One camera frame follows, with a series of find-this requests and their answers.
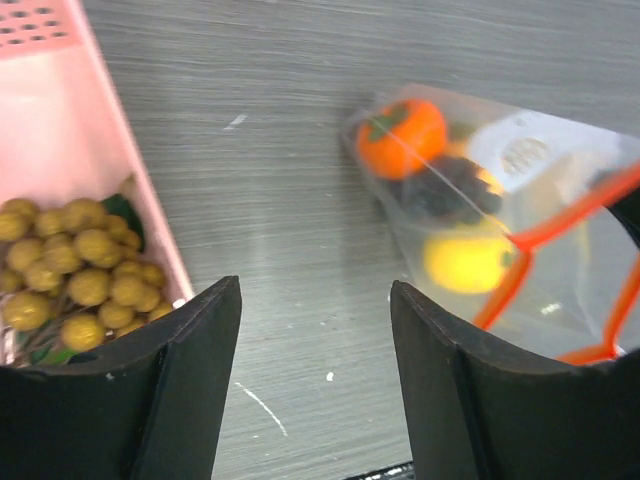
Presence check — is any orange persimmon with leaf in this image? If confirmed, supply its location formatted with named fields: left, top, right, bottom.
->
left=356, top=98, right=448, bottom=181

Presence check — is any pink perforated plastic basket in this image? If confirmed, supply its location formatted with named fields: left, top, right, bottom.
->
left=1, top=1, right=193, bottom=312

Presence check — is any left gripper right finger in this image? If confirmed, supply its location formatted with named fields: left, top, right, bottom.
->
left=390, top=281, right=639, bottom=480

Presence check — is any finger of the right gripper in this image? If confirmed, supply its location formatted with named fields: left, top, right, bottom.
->
left=606, top=187, right=640, bottom=249

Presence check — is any dark purple grape bunch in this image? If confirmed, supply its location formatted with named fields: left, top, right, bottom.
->
left=385, top=155, right=503, bottom=225

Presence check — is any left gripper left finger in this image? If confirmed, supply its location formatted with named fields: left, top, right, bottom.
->
left=1, top=276, right=242, bottom=479

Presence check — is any yellow pear fruit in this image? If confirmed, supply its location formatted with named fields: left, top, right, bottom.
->
left=423, top=220, right=516, bottom=295

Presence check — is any clear zip top bag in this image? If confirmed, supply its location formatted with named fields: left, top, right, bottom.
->
left=341, top=84, right=639, bottom=365

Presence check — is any bunch of brown longans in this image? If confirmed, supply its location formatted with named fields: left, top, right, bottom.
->
left=1, top=194, right=174, bottom=367

